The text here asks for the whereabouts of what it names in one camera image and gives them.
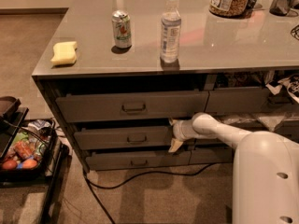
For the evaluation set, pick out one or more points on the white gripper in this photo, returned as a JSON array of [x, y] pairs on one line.
[[179, 131]]

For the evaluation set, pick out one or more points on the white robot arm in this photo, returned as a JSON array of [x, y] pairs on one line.
[[265, 170]]

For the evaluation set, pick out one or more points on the grey drawer cabinet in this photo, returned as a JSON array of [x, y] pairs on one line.
[[214, 53]]

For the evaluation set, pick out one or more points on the plastic bags in drawer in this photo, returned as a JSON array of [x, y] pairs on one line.
[[269, 121]]

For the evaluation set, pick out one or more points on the clear water bottle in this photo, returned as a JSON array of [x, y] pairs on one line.
[[170, 32]]

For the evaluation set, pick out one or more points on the green soda can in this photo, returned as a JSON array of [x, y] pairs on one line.
[[121, 29]]

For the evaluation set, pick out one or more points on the black white patterned bag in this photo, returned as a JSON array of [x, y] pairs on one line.
[[290, 83]]

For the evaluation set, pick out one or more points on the yellow sponge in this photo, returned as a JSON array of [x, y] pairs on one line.
[[64, 53]]

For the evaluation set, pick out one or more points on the black basket of groceries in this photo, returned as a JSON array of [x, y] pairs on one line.
[[26, 149]]

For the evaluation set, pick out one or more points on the dark glass container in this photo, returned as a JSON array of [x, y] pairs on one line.
[[283, 7]]

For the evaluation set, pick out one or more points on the black cart frame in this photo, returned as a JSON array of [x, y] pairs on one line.
[[34, 201]]

